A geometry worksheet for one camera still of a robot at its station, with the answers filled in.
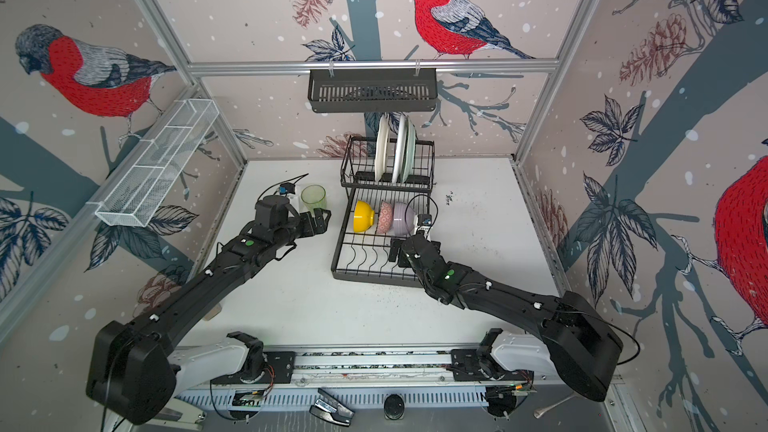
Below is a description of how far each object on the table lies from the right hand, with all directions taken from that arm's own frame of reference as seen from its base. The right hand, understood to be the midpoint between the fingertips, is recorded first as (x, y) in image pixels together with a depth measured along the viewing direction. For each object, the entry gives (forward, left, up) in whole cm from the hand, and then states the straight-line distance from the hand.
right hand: (401, 244), depth 84 cm
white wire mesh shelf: (+1, +65, +22) cm, 68 cm away
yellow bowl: (+11, +13, -3) cm, 17 cm away
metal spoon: (-36, -33, -14) cm, 51 cm away
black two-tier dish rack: (+12, +3, +14) cm, 18 cm away
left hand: (+4, +24, +9) cm, 26 cm away
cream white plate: (+16, +5, +23) cm, 29 cm away
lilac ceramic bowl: (+9, 0, 0) cm, 9 cm away
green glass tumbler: (+22, +33, -7) cm, 40 cm away
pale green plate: (+17, -2, +24) cm, 29 cm away
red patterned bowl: (+8, +5, -1) cm, 10 cm away
